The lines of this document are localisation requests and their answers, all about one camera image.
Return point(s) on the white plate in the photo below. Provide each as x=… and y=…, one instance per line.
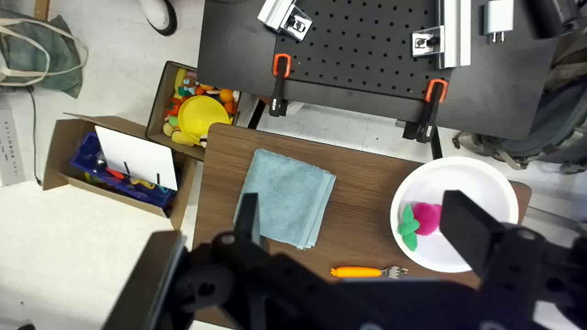
x=465, y=177

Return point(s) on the white black shoe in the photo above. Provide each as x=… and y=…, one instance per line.
x=161, y=15

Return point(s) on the green cloth tote bag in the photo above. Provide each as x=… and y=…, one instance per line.
x=30, y=57

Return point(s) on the grey backpack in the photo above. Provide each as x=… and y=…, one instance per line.
x=562, y=111

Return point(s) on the long aluminium extrusion rail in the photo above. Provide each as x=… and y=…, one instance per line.
x=456, y=30

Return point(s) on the cardboard box with blue tray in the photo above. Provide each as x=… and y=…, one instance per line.
x=65, y=149

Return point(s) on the yellow plastic toy bowl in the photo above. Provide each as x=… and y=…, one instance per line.
x=203, y=114

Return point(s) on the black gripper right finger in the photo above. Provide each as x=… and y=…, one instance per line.
x=469, y=226

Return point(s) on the aluminium bracket with tag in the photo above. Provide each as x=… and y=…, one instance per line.
x=285, y=17

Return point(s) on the orange toy fruit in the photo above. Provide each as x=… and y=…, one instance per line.
x=227, y=96

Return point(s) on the white power adapter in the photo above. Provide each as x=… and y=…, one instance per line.
x=498, y=17

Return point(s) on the pink green plush strawberry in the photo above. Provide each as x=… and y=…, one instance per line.
x=425, y=219

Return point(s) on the white paper sheet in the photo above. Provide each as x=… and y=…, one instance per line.
x=135, y=156

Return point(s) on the blue towel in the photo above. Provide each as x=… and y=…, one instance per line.
x=285, y=195

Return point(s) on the blue plastic tray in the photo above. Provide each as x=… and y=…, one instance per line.
x=85, y=160

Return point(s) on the small aluminium corner bracket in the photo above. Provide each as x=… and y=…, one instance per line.
x=427, y=41

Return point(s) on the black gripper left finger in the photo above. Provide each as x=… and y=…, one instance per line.
x=249, y=217

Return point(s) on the white printed paper strip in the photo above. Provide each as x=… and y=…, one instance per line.
x=10, y=147

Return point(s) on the orange black bar clamp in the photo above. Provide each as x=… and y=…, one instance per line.
x=282, y=67
x=432, y=98

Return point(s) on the cardboard box of toys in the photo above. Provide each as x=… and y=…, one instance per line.
x=161, y=98

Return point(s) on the black perforated work table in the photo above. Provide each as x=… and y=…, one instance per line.
x=368, y=43

